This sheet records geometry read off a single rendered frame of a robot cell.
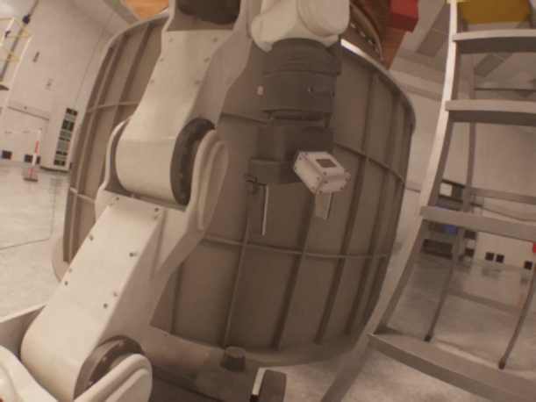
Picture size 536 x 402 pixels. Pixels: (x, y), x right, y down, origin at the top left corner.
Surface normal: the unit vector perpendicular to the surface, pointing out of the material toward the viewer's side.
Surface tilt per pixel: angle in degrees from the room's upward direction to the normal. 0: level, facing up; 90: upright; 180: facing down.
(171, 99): 82
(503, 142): 90
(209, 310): 90
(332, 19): 96
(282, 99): 108
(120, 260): 50
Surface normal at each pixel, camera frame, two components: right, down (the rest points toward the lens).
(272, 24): -0.83, 0.13
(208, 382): 0.06, -0.70
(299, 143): 0.56, 0.24
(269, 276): 0.27, 0.07
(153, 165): -0.17, 0.25
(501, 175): -0.17, -0.02
